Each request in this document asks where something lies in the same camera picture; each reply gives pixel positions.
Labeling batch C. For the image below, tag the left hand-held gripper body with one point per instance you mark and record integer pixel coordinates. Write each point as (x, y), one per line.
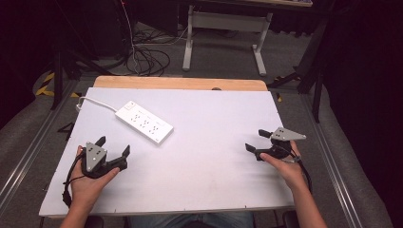
(94, 156)

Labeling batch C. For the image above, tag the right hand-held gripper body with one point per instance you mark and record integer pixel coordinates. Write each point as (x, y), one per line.
(283, 142)

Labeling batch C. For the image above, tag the person's right hand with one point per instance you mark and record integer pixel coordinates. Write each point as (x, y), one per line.
(286, 169)

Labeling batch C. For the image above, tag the person's left hand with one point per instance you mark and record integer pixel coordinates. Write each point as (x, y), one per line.
(85, 185)

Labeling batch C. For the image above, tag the white power strip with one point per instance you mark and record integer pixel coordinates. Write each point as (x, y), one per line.
(144, 122)

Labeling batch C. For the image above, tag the white table cover board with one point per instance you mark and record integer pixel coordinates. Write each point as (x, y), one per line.
(196, 164)

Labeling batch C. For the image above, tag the black metal stand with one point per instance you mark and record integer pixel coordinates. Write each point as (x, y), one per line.
(312, 72)
(58, 76)

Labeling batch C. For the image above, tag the yellow black floor tape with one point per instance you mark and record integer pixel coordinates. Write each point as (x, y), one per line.
(44, 87)

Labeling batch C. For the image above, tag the aluminium floor rail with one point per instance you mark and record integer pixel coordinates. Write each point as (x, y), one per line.
(332, 171)
(28, 152)

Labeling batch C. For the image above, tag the white metal desk frame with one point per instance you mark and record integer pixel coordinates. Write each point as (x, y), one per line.
(193, 38)

